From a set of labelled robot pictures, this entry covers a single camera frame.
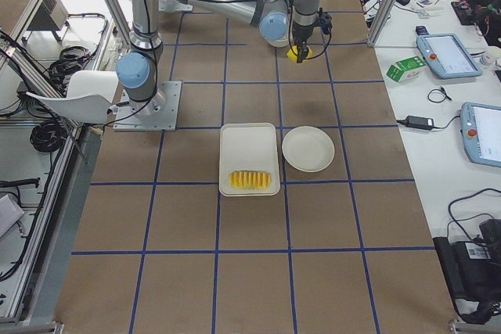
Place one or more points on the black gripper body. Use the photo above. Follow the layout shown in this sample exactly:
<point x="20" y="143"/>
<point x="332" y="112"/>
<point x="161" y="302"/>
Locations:
<point x="300" y="32"/>

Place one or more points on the yellow lemon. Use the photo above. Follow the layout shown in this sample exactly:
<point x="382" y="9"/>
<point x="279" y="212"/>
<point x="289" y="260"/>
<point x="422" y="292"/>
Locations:
<point x="291" y="57"/>

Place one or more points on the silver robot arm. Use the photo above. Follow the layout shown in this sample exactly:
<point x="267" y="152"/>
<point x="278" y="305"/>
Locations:
<point x="137" y="71"/>

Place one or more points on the white round plate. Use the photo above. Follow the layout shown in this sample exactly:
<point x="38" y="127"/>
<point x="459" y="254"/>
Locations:
<point x="308" y="149"/>

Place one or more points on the green white carton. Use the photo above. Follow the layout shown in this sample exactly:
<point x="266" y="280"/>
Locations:
<point x="406" y="69"/>

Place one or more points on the white rectangular tray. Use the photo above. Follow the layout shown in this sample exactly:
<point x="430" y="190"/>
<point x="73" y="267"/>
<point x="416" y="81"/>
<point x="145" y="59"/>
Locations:
<point x="248" y="147"/>

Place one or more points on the far blue teach pendant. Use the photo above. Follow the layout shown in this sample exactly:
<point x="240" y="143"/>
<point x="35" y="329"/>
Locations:
<point x="446" y="56"/>

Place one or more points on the blue teach pendant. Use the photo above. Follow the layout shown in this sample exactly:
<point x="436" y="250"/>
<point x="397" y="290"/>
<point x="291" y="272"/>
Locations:
<point x="446" y="56"/>
<point x="480" y="129"/>

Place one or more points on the sliced yellow fruit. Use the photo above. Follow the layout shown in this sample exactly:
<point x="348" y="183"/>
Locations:
<point x="250" y="180"/>

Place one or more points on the black power adapter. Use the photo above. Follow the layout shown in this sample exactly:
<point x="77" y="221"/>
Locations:
<point x="423" y="123"/>

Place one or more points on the near blue teach pendant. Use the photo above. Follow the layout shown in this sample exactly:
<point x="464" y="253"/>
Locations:
<point x="480" y="129"/>

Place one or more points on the grey metal box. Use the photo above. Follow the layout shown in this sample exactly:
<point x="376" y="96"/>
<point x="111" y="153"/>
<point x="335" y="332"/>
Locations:
<point x="51" y="16"/>

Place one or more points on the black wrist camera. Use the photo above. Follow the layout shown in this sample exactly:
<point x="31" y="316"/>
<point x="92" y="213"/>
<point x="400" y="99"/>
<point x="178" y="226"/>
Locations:
<point x="325" y="22"/>

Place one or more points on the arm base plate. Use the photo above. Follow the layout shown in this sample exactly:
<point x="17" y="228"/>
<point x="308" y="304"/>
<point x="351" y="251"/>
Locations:
<point x="160" y="114"/>

